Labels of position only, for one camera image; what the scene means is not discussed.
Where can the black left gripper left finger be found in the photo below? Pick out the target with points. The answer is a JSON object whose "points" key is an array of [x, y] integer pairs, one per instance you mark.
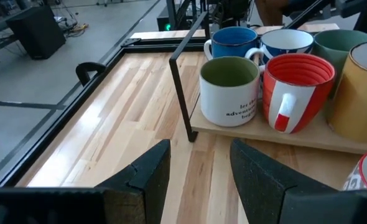
{"points": [[149, 180]]}

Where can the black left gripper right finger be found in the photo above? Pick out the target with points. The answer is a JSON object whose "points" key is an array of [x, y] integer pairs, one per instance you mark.
{"points": [[255, 183]]}

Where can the yellow mug white inside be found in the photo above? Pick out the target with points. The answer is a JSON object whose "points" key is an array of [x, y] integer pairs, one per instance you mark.
{"points": [[357, 102]]}

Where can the blue white floral mug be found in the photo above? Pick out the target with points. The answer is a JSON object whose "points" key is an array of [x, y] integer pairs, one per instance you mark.
{"points": [[284, 40]]}

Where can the sage green mug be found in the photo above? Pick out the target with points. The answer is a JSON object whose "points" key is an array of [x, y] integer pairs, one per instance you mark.
{"points": [[336, 46]]}

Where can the wooden shelf black legs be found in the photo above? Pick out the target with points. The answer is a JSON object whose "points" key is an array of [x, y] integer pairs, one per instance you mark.
{"points": [[258, 132]]}

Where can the black table clamp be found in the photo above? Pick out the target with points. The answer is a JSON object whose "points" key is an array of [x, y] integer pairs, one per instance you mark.
{"points": [[84, 67]]}

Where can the black speaker box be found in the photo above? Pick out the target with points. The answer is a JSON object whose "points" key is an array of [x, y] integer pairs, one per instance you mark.
{"points": [[37, 31]]}

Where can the black table frame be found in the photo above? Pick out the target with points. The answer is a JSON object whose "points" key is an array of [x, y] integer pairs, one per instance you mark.
{"points": [[62, 117]]}

